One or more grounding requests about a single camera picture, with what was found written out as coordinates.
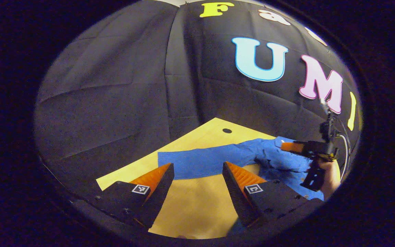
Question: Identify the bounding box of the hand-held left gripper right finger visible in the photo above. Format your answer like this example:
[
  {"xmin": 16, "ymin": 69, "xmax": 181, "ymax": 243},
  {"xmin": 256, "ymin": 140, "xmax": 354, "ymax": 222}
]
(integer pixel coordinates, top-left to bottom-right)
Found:
[{"xmin": 222, "ymin": 161, "xmax": 323, "ymax": 227}]

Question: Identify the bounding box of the black backdrop cloth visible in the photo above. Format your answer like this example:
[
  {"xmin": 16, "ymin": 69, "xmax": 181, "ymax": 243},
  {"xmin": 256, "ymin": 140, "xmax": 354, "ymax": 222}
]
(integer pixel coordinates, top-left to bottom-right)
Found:
[{"xmin": 35, "ymin": 0, "xmax": 362, "ymax": 192}]

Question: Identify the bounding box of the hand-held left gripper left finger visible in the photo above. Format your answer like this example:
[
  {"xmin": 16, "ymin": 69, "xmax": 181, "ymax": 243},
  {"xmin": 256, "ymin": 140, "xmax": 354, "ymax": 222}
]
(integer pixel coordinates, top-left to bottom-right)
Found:
[{"xmin": 96, "ymin": 163, "xmax": 175, "ymax": 229}]

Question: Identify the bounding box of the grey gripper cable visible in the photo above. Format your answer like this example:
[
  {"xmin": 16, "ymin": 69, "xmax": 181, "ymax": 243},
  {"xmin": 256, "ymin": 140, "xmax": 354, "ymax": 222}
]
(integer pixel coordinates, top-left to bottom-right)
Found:
[{"xmin": 334, "ymin": 115, "xmax": 353, "ymax": 180}]

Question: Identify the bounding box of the blue button jacket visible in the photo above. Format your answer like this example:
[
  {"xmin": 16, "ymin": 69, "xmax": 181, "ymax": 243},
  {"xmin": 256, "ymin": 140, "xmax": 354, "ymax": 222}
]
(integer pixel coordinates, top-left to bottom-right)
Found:
[{"xmin": 157, "ymin": 136, "xmax": 325, "ymax": 237}]

